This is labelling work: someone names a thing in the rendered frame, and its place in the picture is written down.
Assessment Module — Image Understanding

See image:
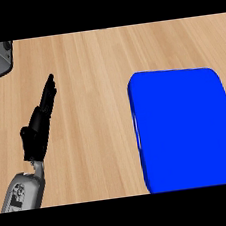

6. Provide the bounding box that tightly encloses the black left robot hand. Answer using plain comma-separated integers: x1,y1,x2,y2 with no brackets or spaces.
12,72,68,165

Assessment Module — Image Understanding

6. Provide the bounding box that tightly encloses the blue tray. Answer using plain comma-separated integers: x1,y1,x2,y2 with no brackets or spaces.
124,60,226,196

